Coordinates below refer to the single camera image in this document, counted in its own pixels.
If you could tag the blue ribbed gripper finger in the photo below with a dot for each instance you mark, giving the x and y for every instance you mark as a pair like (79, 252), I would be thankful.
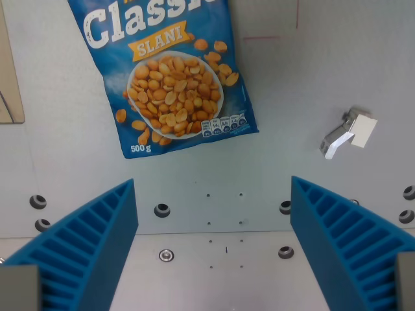
(350, 233)
(81, 246)

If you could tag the countersunk table screw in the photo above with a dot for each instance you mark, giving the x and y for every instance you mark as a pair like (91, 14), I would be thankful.
(166, 255)

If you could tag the blue salted peanuts bag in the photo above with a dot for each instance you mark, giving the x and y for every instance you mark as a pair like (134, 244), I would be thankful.
(168, 77)

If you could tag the small metal bracket with tape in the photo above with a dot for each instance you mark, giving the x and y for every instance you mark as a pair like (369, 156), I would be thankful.
(351, 131)

